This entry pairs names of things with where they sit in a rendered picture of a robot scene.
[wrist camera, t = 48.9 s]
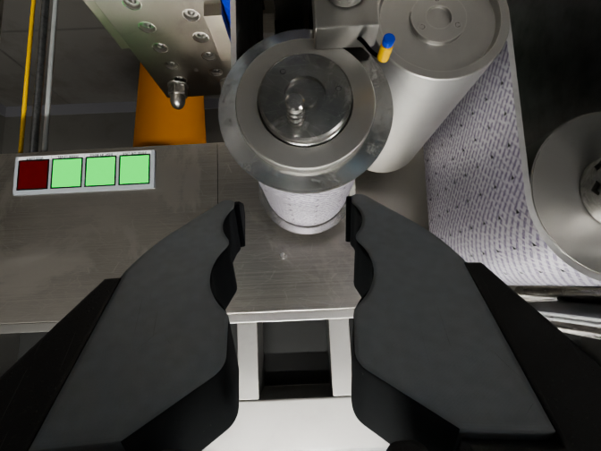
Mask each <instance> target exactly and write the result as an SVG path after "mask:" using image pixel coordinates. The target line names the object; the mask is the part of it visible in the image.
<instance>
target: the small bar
mask: <svg viewBox="0 0 601 451"><path fill-rule="evenodd" d="M204 18H205V21H206V23H207V26H208V29H209V31H210V34H211V36H212V39H213V41H214V43H215V46H216V50H217V52H218V54H219V56H220V59H221V61H225V60H231V31H230V29H229V26H228V22H227V20H226V17H225V14H224V8H223V6H222V4H204Z"/></svg>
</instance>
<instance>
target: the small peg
mask: <svg viewBox="0 0 601 451"><path fill-rule="evenodd" d="M285 107H286V114H287V121H288V123H289V124H290V125H291V126H295V127H298V126H301V125H302V124H303V123H304V121H305V99H304V97H303V96H302V95H301V94H299V93H291V94H290V95H288V96H287V97H286V99H285Z"/></svg>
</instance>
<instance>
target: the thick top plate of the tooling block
mask: <svg viewBox="0 0 601 451"><path fill-rule="evenodd" d="M94 2H95V3H96V4H97V6H98V7H99V9H100V10H101V11H102V12H103V14H104V15H105V16H106V18H107V19H108V20H109V21H110V22H111V24H112V25H113V26H114V28H115V29H116V31H117V32H118V33H119V35H120V36H121V37H122V38H123V40H124V41H125V43H126V44H127V45H128V47H129V48H130V49H131V51H132V52H133V54H135V55H136V57H137V58H138V59H139V60H140V62H141V63H142V65H143V66H144V67H145V69H146V70H147V71H148V73H149V74H150V76H151V77H152V78H153V80H154V81H155V82H156V83H157V85H158V86H159V88H160V89H161V90H162V91H163V92H164V93H165V95H166V96H167V97H168V98H169V97H170V96H169V95H168V87H167V83H168V82H169V81H183V82H185V83H186V84H187V85H188V86H189V89H188V97H196V96H213V95H220V93H221V86H220V83H219V81H220V80H222V79H223V78H226V76H227V75H228V73H229V71H230V70H231V69H232V67H231V60H225V61H221V59H220V56H219V54H218V52H217V50H216V46H215V43H214V41H213V39H212V36H211V34H210V31H209V29H208V26H207V23H206V21H205V18H204V4H222V6H223V8H224V5H223V3H222V0H94Z"/></svg>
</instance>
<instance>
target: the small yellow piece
mask: <svg viewBox="0 0 601 451"><path fill-rule="evenodd" d="M357 40H358V41H359V42H360V43H362V45H363V46H364V47H365V48H366V49H367V50H368V51H369V53H370V54H372V55H373V56H374V57H375V58H377V60H378V61H379V62H381V63H385V62H387V61H388V60H389V57H390V54H391V52H392V49H393V46H394V41H395V36H394V35H393V34H391V33H387V34H385V35H384V37H383V41H382V42H381V45H380V48H379V51H378V53H377V52H376V51H374V50H373V49H372V48H371V47H370V45H369V44H368V43H367V42H366V40H365V39H364V38H363V37H358V38H357Z"/></svg>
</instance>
